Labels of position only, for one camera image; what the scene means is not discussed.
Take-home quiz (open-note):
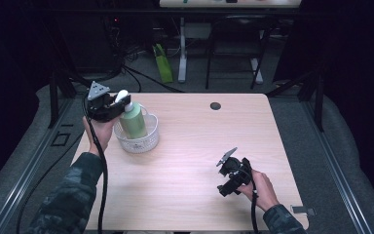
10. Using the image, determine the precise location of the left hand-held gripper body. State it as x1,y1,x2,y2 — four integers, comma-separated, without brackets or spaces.
86,80,125,124

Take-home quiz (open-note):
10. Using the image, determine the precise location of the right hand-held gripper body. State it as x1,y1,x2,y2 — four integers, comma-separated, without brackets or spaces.
215,146,253,198

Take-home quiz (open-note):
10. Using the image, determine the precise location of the pale green pump bottle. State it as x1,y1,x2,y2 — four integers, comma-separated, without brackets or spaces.
114,89,149,140

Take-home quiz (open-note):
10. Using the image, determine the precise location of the white slotted plastic basket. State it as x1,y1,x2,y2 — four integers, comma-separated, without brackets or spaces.
113,104,161,154

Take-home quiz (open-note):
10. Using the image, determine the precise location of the person's left hand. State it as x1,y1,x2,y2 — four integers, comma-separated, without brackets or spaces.
82,115,121,158

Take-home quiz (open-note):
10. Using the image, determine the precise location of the person's right hand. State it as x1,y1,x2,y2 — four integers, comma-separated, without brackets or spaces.
239,169,280,213

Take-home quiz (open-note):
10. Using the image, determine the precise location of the black metal stand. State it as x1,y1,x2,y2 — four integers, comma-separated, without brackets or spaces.
265,62,326,133
47,68,78,130

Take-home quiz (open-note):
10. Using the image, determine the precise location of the green bag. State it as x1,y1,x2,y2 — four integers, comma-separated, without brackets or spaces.
152,43,175,84

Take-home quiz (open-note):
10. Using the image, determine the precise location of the white desk leg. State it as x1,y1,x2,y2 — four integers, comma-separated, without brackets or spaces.
177,17,189,84

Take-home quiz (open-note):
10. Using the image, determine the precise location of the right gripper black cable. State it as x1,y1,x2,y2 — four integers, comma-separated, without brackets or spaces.
240,167,261,234

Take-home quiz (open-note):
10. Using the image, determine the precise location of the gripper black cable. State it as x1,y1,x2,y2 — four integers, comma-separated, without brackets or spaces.
83,95,109,234
240,167,261,234

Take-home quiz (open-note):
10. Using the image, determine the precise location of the bundle of floor cables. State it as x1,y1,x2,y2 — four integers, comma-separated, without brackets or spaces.
108,19,187,95

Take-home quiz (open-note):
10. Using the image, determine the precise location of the grey bracket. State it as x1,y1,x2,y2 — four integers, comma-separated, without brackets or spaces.
289,205,317,217

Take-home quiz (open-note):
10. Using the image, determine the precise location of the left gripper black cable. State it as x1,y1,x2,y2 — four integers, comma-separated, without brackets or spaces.
83,95,109,234

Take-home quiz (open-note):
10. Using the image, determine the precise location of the metal floor rail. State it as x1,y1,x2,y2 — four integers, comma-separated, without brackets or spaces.
301,97,374,234
0,97,76,234

